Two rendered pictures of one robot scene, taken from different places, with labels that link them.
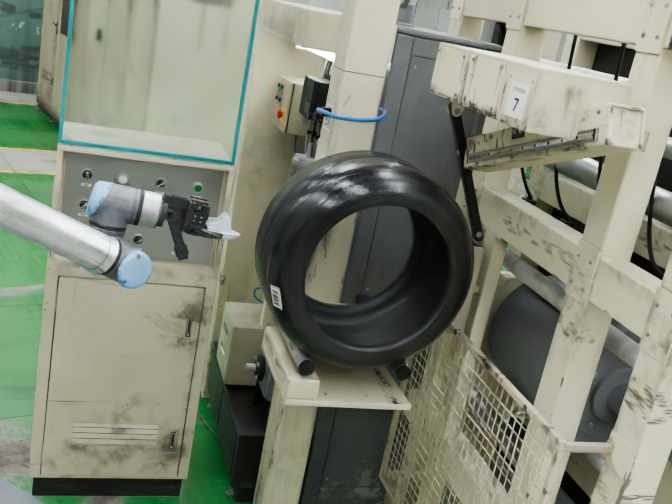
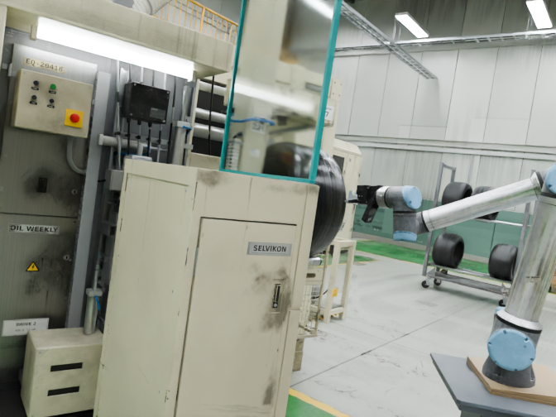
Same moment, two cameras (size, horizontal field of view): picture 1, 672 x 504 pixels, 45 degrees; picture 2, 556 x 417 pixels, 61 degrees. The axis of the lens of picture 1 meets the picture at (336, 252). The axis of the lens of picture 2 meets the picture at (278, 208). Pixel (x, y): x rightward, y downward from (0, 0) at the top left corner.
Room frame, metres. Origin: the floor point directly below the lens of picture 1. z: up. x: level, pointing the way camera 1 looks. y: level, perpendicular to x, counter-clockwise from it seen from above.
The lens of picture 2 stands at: (2.95, 2.17, 1.26)
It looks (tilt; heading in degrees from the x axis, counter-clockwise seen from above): 3 degrees down; 252
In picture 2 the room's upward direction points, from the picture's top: 8 degrees clockwise
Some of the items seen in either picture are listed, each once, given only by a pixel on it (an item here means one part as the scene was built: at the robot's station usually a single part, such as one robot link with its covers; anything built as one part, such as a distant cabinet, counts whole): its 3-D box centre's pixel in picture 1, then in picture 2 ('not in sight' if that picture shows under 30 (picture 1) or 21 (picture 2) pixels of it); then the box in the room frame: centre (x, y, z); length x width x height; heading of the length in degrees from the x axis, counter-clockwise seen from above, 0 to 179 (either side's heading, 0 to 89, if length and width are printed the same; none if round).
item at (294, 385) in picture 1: (289, 360); (289, 273); (2.15, 0.07, 0.84); 0.36 x 0.09 x 0.06; 18
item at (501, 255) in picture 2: not in sight; (479, 232); (-2.08, -3.47, 0.96); 1.33 x 0.64 x 1.92; 123
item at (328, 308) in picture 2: not in sight; (316, 274); (1.00, -2.16, 0.40); 0.60 x 0.35 x 0.80; 125
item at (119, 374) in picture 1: (124, 315); (190, 366); (2.68, 0.70, 0.63); 0.56 x 0.41 x 1.27; 108
